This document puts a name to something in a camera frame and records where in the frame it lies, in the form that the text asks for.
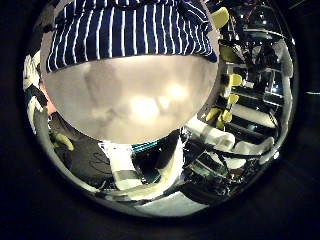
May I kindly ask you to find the navy white striped cloth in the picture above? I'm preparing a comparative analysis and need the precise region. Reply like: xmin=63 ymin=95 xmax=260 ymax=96
xmin=46 ymin=0 xmax=218 ymax=74

